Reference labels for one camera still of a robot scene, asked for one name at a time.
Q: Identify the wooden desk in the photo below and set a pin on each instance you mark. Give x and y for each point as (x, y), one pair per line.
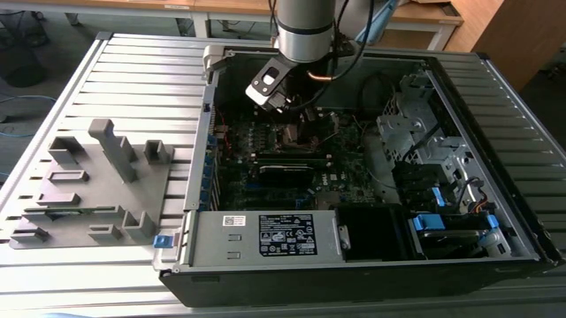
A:
(425, 16)
(146, 2)

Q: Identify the blue carrier tab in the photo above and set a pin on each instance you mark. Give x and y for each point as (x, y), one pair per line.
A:
(437, 196)

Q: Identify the blue disk carrier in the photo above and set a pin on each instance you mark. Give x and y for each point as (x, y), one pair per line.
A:
(427, 222)

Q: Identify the CPU socket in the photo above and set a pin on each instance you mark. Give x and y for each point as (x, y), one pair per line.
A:
(280, 144)

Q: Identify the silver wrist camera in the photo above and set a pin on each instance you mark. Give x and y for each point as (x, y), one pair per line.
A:
(268, 83)

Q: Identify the silver CPU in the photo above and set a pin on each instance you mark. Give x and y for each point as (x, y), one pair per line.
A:
(297, 132)

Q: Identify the black graphics card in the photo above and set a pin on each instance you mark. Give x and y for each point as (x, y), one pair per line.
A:
(285, 179)

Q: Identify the grey parts rack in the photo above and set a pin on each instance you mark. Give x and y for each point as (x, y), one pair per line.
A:
(102, 198)

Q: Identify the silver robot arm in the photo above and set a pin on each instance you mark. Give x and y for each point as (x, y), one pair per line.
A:
(305, 33)

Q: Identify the green motherboard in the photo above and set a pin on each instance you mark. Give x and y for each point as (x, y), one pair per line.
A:
(349, 165)

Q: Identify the black bin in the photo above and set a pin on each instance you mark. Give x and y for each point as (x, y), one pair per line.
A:
(25, 73)

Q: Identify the black fan shroud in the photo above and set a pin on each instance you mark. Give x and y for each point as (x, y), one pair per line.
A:
(372, 232)

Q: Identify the wooden cabinet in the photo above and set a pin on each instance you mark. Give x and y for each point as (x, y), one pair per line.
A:
(523, 33)

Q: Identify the silver power supply unit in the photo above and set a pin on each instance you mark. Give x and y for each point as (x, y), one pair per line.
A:
(213, 245)

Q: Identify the blue case latch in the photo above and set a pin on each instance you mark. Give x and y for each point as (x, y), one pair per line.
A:
(162, 242)

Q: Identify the green RAM stick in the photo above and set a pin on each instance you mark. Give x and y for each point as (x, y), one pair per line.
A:
(96, 209)

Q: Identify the silver metal drive cage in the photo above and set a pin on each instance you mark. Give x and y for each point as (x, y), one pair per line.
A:
(395, 129)

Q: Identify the black PC case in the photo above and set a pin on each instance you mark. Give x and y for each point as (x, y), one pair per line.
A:
(311, 285)

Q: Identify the dark chipset heatsink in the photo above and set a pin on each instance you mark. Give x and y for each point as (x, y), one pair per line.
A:
(328, 200)

